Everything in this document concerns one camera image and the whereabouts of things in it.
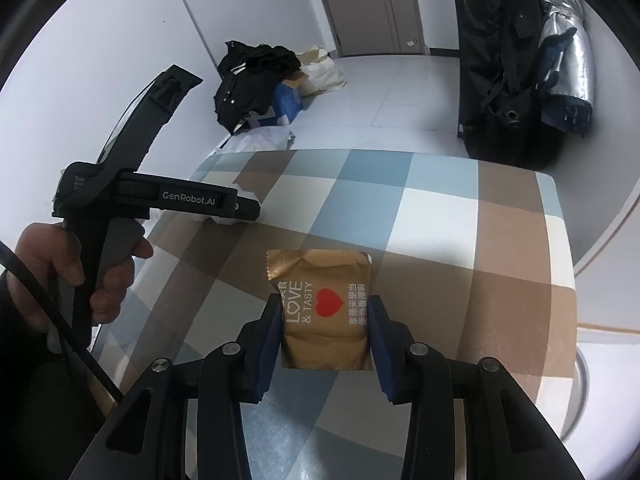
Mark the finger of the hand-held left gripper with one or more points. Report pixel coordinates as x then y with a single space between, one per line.
247 209

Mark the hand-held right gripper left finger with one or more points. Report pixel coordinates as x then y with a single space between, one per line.
267 345

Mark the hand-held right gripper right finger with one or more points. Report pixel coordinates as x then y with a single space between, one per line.
382 345

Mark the white foam piece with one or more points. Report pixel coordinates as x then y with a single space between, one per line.
222 220

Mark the brown heart print packet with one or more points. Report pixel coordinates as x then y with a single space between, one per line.
320 305

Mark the white round bin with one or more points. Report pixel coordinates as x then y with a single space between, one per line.
584 385

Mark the person's left forearm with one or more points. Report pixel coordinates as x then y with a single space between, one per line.
35 395

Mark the person's left hand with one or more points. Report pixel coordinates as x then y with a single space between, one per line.
45 270

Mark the clear plastic bag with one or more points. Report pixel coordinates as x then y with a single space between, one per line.
260 140

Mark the checkered tablecloth table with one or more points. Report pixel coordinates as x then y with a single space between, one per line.
450 240

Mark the black clothes pile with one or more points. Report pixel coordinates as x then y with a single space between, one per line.
250 80

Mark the brown cardboard box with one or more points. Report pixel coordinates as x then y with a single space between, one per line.
295 80

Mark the beige cloth bag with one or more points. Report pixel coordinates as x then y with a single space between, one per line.
322 72

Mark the grey room door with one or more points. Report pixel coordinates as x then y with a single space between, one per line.
370 5

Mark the black hanging coat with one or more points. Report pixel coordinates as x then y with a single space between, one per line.
500 70

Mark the silver folded umbrella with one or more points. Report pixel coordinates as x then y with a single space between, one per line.
567 60

